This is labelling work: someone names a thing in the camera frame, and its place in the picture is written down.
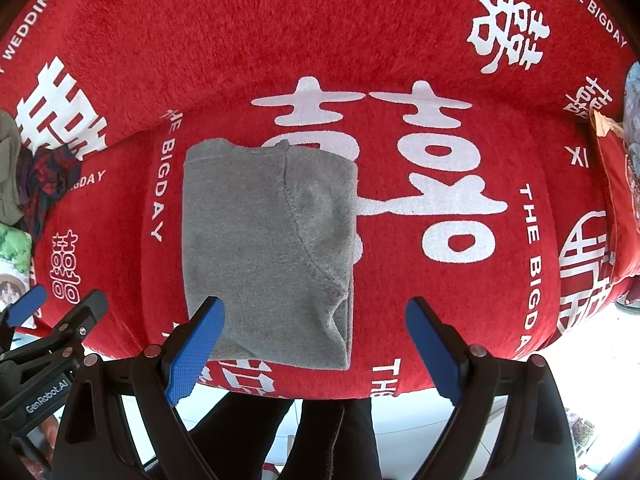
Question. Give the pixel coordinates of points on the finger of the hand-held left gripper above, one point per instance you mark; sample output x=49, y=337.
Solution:
x=27, y=305
x=82, y=317

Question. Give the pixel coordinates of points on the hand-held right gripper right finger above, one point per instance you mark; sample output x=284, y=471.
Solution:
x=435, y=355

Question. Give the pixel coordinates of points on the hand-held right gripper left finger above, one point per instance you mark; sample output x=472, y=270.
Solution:
x=195, y=355

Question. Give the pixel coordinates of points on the grey fleece sweater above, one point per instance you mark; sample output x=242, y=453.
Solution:
x=260, y=240

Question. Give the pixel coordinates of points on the white printed cushion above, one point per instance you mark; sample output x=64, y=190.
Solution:
x=12, y=282

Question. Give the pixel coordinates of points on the green cushion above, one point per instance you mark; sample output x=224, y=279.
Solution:
x=12, y=245

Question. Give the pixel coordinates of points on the person's black pants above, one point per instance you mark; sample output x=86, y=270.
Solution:
x=320, y=440

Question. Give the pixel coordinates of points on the olive cloth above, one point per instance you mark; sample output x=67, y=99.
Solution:
x=7, y=160

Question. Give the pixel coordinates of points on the red pillow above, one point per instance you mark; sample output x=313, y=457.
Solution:
x=617, y=210

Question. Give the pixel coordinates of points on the pale blue patterned cloth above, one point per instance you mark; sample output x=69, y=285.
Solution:
x=634, y=105

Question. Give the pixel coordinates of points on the red printed blanket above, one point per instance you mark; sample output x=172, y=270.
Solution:
x=300, y=25

